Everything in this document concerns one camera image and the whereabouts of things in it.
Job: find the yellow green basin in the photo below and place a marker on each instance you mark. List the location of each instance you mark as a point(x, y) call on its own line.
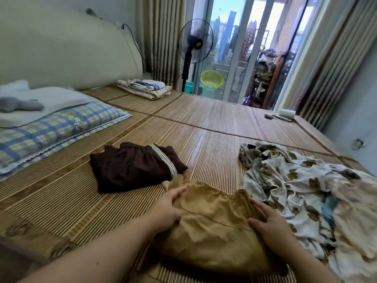
point(212, 79)

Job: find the bamboo bed mat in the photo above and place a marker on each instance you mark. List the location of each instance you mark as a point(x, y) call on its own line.
point(218, 120)

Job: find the blue plaid pillow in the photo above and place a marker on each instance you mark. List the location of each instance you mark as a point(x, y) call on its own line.
point(59, 132)

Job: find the plain white garment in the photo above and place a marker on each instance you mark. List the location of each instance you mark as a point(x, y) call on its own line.
point(330, 212)

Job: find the person's left forearm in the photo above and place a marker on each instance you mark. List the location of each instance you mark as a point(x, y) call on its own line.
point(94, 256)

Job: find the white paper roll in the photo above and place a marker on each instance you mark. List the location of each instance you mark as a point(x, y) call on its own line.
point(287, 113)

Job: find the olive tan shorts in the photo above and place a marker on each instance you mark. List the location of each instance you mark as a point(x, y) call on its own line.
point(215, 232)

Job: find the white wall socket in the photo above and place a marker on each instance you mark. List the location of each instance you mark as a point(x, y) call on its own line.
point(358, 144)

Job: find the small teal bucket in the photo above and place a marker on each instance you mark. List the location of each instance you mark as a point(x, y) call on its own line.
point(188, 87)

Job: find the person's right hand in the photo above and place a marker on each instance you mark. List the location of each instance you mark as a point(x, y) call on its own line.
point(275, 230)

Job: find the folded striped blanket stack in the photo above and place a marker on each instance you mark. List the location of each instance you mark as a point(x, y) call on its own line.
point(144, 88)

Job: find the sliding glass balcony door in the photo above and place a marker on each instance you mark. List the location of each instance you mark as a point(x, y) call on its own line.
point(241, 44)

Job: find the cluttered balcony shelf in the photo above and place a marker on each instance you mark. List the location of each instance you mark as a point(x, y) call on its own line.
point(268, 76)

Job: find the black standing fan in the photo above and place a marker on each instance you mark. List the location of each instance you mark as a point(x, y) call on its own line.
point(196, 41)

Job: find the person's left hand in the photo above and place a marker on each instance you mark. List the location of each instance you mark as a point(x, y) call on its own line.
point(166, 210)

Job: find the dark brown shorts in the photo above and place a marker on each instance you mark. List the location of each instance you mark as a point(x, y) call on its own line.
point(132, 168)

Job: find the beige patterned curtain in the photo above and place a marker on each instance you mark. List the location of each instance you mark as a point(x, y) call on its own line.
point(162, 38)
point(341, 61)

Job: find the small dark object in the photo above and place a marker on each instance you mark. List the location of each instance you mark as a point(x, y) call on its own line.
point(268, 116)

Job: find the white bear print garment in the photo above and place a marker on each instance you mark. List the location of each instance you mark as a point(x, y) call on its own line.
point(288, 179)

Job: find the cream padded headboard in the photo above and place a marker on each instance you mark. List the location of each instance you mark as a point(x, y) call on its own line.
point(65, 44)

